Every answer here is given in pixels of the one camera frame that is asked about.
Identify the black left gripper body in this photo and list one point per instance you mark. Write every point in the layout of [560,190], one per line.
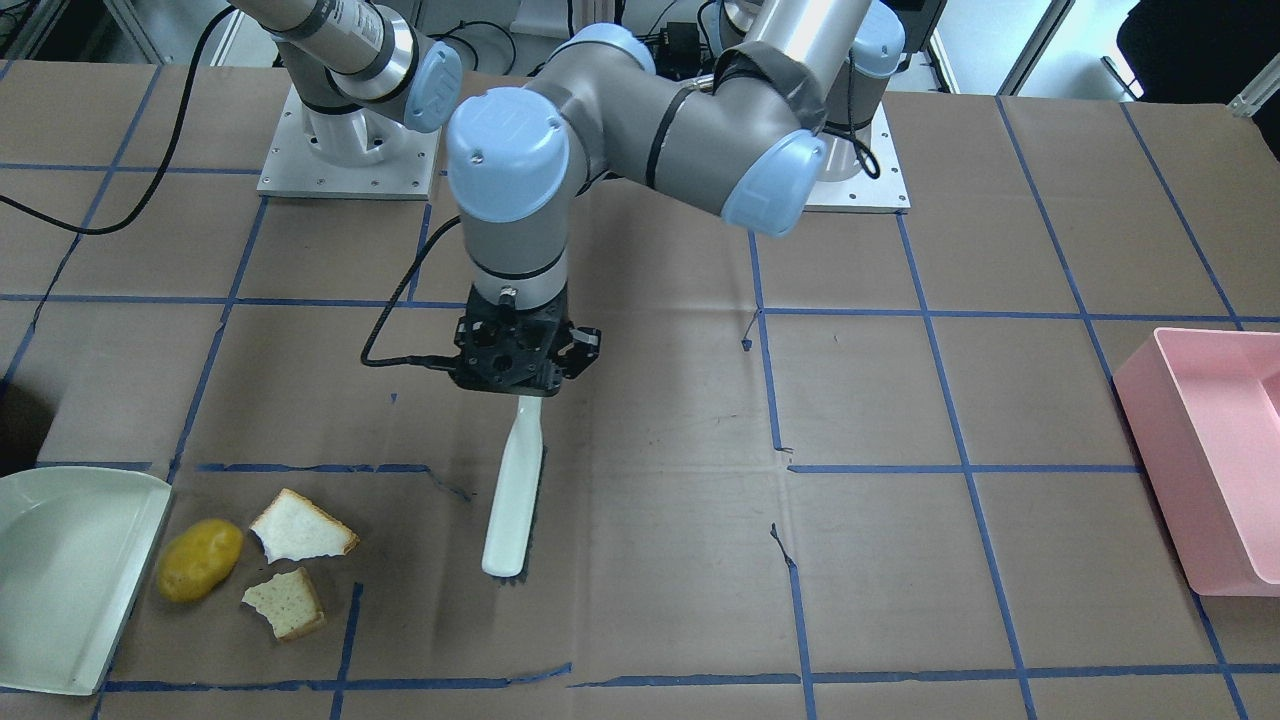
[582,349]

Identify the pale green dustpan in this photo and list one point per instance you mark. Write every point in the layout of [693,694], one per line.
[75,546]

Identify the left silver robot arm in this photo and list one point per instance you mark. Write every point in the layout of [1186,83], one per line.
[748,150]

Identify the pink plastic bin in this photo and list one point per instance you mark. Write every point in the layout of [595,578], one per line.
[1202,406]

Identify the large bread slice piece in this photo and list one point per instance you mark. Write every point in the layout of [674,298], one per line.
[292,527]

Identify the small bread slice piece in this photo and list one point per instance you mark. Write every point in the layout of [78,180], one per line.
[289,603]

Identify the yellow potato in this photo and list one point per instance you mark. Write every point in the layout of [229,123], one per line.
[201,557]

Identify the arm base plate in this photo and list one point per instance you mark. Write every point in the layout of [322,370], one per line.
[340,170]
[863,176]

